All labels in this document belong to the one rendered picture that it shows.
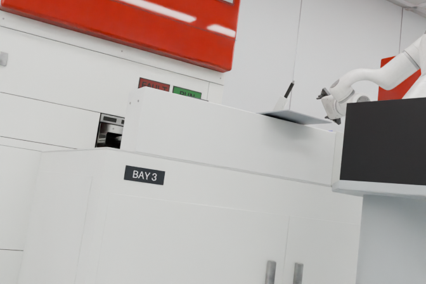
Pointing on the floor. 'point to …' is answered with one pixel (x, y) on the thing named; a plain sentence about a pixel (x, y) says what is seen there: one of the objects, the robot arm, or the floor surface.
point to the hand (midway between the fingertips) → (324, 106)
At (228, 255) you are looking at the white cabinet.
